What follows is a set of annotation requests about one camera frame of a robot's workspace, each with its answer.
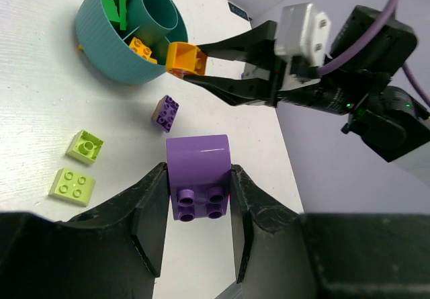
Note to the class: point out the lime lego brick upside down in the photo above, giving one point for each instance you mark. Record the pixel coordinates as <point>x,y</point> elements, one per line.
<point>85,147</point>

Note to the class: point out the teal round divided container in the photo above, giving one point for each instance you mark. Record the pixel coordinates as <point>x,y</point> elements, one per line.
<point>157,23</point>

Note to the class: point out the purple flat lego plate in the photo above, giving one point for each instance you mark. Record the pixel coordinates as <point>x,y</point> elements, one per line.
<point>165,113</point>

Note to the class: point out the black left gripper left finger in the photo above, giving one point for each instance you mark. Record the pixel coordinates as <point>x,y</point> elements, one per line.
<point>113,250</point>

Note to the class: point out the dark corner label sticker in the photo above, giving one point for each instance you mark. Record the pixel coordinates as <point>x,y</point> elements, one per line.
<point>238,11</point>

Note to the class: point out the yellow butterfly curved lego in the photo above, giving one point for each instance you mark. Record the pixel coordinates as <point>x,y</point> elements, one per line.
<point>185,59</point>

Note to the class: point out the purple butterfly curved lego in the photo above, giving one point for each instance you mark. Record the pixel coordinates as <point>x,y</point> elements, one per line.
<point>199,170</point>

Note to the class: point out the small yellow square lego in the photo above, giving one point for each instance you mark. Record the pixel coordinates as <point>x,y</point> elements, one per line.
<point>142,50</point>

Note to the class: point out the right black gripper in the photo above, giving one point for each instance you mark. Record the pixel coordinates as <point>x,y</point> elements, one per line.
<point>355,66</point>

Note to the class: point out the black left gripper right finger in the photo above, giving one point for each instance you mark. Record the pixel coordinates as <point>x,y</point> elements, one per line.
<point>281,254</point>

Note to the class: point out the lime lego brick studs up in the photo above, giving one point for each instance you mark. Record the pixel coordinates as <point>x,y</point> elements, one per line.
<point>72,187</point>

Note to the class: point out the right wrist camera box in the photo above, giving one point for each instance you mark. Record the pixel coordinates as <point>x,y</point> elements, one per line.
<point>303,30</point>

